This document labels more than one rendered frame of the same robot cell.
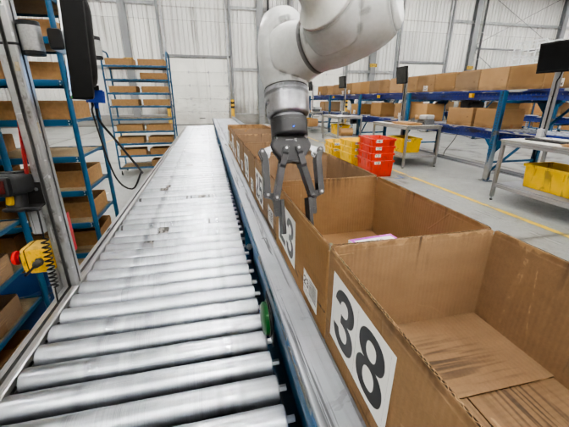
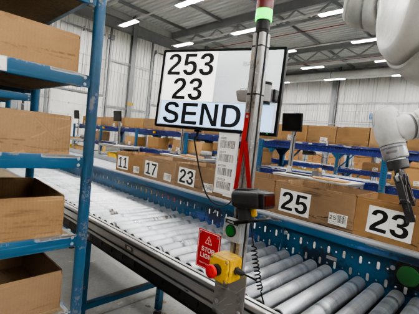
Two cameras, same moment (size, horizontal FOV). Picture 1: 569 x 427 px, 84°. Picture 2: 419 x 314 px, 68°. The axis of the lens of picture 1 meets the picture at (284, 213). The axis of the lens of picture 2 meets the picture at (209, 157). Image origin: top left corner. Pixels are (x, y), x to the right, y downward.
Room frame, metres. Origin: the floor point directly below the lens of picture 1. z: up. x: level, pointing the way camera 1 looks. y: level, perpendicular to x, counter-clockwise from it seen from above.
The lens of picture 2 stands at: (0.07, 1.25, 1.21)
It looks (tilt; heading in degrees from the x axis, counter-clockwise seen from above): 3 degrees down; 327
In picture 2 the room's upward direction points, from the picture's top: 6 degrees clockwise
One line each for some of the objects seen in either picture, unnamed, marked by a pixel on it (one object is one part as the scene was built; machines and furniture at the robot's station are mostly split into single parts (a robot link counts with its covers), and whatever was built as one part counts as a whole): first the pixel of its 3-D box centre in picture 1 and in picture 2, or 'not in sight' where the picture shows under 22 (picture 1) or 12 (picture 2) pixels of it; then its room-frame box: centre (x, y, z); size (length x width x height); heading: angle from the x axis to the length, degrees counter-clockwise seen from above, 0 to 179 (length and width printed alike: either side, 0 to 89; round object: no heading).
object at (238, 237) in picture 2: (40, 218); (233, 230); (0.80, 0.65, 0.95); 0.07 x 0.03 x 0.07; 13
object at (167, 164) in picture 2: (256, 143); (173, 170); (2.16, 0.19, 0.96); 0.39 x 0.29 x 0.17; 13
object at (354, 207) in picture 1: (357, 236); (416, 223); (0.64, -0.16, 0.96); 0.39 x 0.29 x 0.17; 13
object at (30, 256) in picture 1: (33, 262); (232, 271); (0.76, 0.67, 0.84); 0.15 x 0.09 x 0.07; 13
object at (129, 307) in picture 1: (164, 305); (315, 293); (0.72, 0.32, 0.72); 0.52 x 0.05 x 0.05; 103
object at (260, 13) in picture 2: not in sight; (264, 10); (0.81, 0.62, 1.62); 0.05 x 0.05 x 0.06
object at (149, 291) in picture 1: (167, 291); (298, 285); (0.79, 0.34, 0.72); 0.52 x 0.05 x 0.05; 103
